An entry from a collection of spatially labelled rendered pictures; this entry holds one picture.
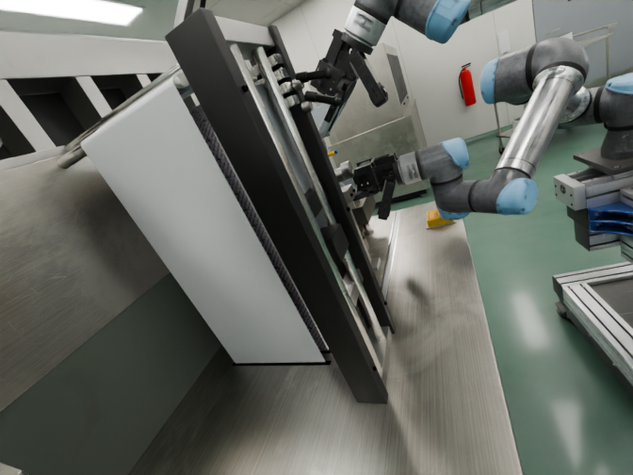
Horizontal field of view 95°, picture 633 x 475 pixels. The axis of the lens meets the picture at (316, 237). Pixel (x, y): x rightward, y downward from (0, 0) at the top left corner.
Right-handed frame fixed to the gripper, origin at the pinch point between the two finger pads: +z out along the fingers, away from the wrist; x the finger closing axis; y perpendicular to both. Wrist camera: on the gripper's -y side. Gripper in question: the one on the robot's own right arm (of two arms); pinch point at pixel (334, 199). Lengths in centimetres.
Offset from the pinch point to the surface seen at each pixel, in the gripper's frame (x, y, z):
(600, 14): -444, -11, -225
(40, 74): 33, 49, 31
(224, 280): 41.4, 3.8, 9.6
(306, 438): 55, -19, -3
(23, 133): 42, 40, 31
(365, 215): -3.9, -8.8, -5.5
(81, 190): 41, 28, 31
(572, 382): -22, -109, -56
